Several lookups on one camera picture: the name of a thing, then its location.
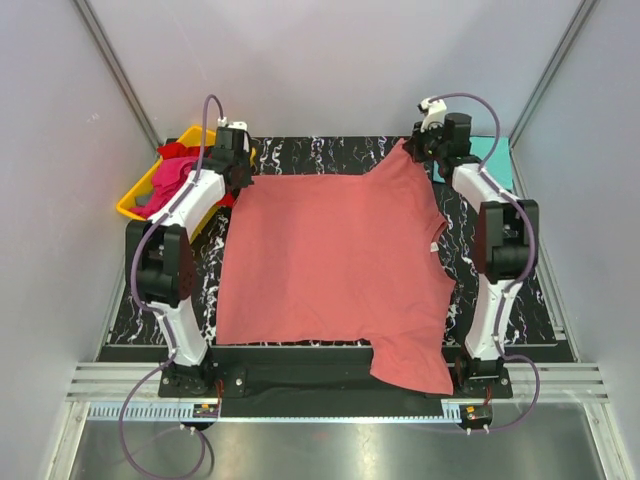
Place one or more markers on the left small circuit board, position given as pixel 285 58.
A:
pixel 206 410

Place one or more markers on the red t-shirt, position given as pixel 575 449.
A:
pixel 177 149

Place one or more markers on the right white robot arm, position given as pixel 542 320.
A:
pixel 505 249

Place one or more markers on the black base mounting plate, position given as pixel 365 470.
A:
pixel 328 375

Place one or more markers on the small circuit board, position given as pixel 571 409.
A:
pixel 478 413
pixel 206 410

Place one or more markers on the folded turquoise t-shirt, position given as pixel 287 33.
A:
pixel 499 164

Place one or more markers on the right aluminium frame post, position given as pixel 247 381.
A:
pixel 573 30

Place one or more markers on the aluminium frame post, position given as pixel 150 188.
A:
pixel 98 34
pixel 573 30

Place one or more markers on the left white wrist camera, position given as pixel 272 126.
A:
pixel 233 135

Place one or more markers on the magenta t-shirt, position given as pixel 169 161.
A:
pixel 166 182

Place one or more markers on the white slotted cable duct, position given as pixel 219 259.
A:
pixel 432 411

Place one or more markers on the salmon pink t-shirt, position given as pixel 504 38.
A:
pixel 342 258

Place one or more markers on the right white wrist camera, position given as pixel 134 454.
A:
pixel 434 112

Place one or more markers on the right small circuit board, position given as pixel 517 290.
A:
pixel 478 413

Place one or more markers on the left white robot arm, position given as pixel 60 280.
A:
pixel 159 258

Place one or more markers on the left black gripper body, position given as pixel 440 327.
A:
pixel 244 162

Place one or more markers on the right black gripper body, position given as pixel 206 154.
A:
pixel 435 148

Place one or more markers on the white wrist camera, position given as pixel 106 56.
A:
pixel 233 135
pixel 434 112

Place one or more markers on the left aluminium frame post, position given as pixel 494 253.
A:
pixel 98 34

